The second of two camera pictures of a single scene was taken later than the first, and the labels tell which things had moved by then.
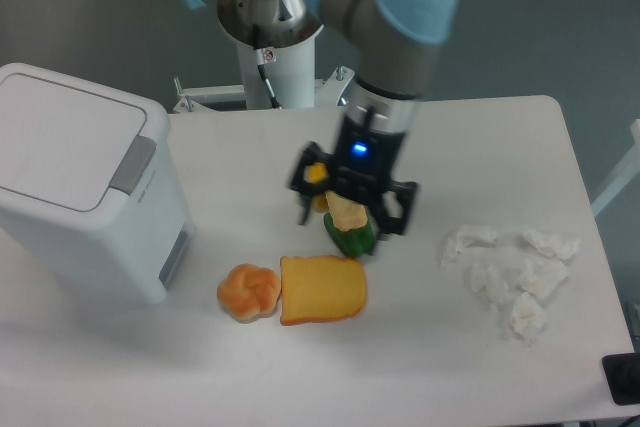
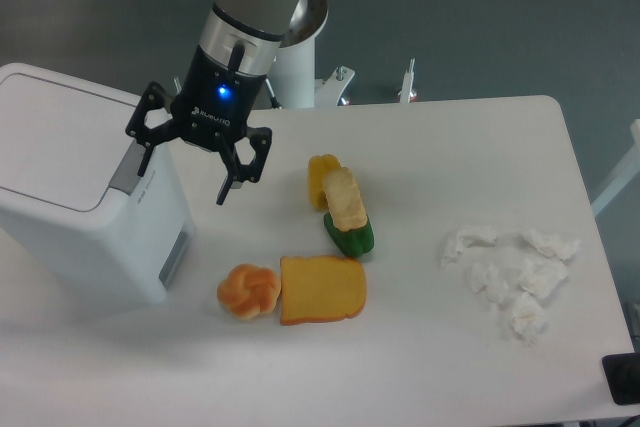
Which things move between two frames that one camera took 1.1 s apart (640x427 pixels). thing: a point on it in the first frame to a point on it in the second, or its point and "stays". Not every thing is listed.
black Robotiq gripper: x=365 y=164 to x=212 y=107
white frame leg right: x=627 y=171 stays
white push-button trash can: x=91 y=193 stays
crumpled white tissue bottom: x=528 y=318 stays
